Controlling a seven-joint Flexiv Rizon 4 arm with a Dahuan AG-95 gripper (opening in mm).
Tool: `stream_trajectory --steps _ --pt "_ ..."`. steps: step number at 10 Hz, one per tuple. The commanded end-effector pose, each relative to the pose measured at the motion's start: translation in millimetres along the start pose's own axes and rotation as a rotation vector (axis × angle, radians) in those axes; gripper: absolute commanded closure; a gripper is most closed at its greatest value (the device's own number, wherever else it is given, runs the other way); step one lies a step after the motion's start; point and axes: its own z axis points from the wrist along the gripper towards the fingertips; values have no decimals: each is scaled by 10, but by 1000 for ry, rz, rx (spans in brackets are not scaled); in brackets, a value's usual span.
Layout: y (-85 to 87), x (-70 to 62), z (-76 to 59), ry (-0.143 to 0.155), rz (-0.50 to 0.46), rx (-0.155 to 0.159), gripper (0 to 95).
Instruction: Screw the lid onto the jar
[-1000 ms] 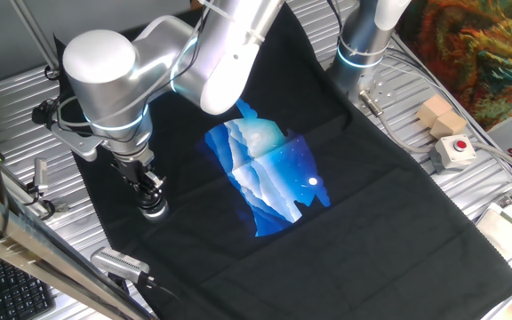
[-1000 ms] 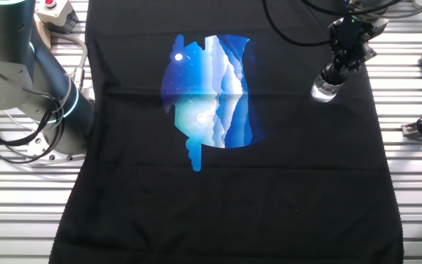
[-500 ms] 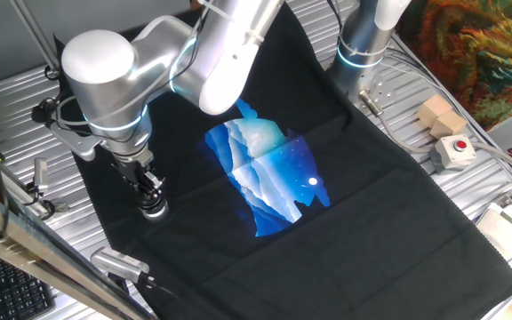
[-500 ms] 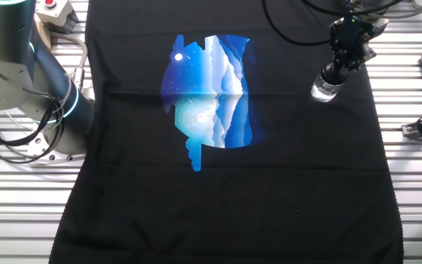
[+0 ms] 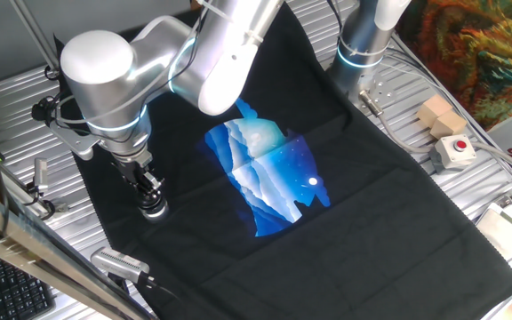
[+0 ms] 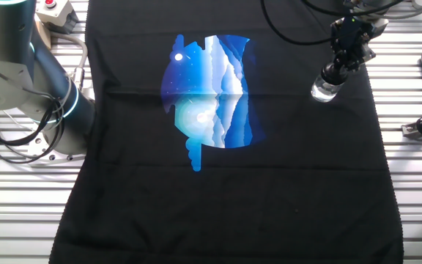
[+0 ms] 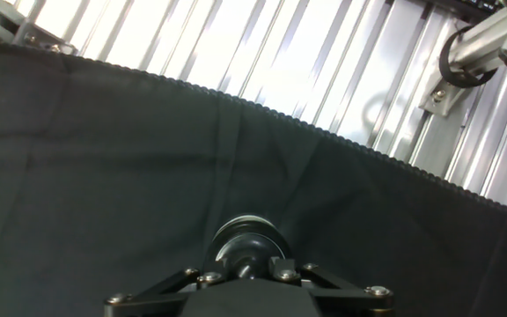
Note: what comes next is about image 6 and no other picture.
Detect black cloth with blue print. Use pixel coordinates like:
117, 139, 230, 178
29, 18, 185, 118
48, 0, 404, 264

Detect light wooden block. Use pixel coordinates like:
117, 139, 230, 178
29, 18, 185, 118
34, 21, 53, 51

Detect grey emergency stop cable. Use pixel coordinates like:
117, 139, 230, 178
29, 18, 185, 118
48, 30, 89, 93

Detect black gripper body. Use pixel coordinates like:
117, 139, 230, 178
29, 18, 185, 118
330, 16, 390, 56

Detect grey emergency stop button box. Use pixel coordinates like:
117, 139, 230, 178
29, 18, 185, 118
34, 0, 81, 36

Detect clear glass jar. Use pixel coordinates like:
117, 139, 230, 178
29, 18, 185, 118
310, 72, 345, 103

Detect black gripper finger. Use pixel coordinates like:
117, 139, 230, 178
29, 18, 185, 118
333, 49, 349, 76
346, 43, 377, 73

